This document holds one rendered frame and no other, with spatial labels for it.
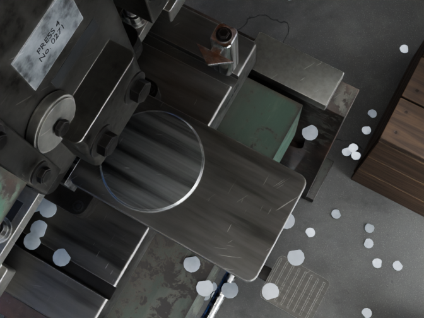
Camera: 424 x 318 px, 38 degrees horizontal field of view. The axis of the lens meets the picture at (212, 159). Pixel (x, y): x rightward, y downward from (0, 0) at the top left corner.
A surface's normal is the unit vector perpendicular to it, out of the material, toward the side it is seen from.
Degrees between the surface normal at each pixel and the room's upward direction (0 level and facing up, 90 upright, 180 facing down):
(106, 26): 90
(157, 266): 0
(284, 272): 0
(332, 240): 0
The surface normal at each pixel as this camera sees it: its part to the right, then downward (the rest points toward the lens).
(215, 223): -0.05, -0.25
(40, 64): 0.87, 0.47
